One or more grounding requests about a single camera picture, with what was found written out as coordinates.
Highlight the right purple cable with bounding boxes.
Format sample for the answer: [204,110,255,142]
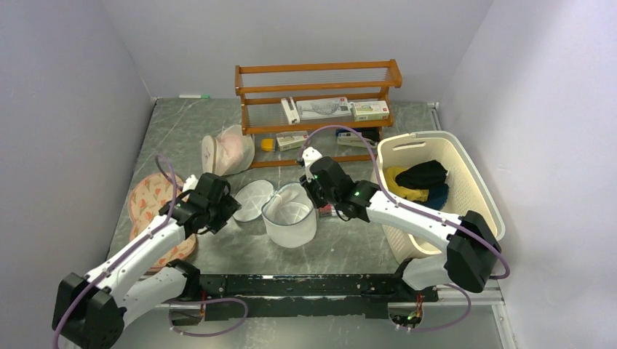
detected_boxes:
[296,125,511,281]

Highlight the coloured marker pack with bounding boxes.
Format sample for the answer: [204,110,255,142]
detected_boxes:
[318,204,337,217]

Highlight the dark blue garment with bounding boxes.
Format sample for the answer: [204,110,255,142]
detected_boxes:
[421,183,450,211]

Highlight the round white mesh laundry bag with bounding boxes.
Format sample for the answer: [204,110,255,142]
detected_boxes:
[233,180,317,249]

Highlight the yellow bra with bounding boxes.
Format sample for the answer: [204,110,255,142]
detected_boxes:
[384,166,431,204]

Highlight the yellow small block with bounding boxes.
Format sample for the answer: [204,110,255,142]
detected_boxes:
[260,138,276,152]

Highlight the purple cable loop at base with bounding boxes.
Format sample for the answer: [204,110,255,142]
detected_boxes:
[167,297,250,338]

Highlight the green white box on shelf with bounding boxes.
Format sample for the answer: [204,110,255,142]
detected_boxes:
[350,100,390,121]

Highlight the black base frame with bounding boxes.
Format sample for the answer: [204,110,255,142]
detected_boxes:
[176,273,438,321]

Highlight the pink mesh laundry bag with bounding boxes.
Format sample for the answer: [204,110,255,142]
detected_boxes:
[201,125,255,177]

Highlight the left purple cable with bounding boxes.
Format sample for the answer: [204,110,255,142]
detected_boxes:
[52,155,186,349]

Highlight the blue white stapler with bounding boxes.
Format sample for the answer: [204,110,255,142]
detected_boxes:
[335,127,381,149]

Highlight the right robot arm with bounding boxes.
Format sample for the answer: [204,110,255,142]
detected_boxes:
[299,148,501,293]

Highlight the flat white patterned box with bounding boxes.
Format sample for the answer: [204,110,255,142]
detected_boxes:
[295,97,352,121]

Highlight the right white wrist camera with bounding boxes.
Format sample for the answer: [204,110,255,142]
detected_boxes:
[299,147,323,180]

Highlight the floral pink oval pad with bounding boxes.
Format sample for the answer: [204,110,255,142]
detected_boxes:
[128,173,198,274]

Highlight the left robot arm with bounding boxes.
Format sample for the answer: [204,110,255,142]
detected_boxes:
[52,173,241,348]

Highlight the cream plastic laundry basket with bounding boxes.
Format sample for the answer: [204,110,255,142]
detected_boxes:
[376,131,506,241]

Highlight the green white marker pen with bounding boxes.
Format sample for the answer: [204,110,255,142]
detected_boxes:
[178,94,210,100]

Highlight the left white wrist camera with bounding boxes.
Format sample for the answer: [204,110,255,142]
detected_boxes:
[182,174,199,193]

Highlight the small white box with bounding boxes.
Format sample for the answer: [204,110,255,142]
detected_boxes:
[276,130,309,151]

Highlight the orange wooden shelf rack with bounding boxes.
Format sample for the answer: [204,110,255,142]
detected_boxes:
[234,59,403,169]

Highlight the black garment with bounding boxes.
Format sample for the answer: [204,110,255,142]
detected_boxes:
[394,160,448,190]

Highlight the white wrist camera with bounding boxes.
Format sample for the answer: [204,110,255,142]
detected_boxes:
[182,174,199,193]
[299,147,323,180]

